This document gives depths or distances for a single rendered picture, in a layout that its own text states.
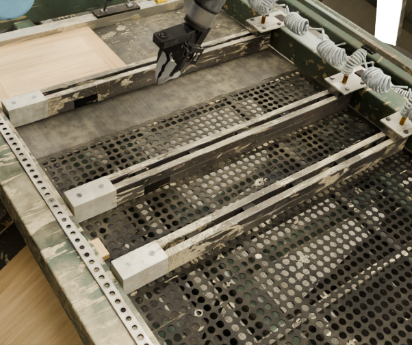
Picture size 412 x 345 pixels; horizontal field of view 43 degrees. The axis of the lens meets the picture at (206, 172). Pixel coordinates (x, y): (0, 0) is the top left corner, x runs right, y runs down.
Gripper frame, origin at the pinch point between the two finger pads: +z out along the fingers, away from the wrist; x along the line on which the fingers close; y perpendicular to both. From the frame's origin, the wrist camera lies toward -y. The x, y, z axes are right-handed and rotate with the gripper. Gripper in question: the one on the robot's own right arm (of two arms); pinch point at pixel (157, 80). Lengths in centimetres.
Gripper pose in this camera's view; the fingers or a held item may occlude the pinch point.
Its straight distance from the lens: 151.5
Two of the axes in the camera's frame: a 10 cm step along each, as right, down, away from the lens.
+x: -6.4, -6.7, 3.6
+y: 5.7, -1.0, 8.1
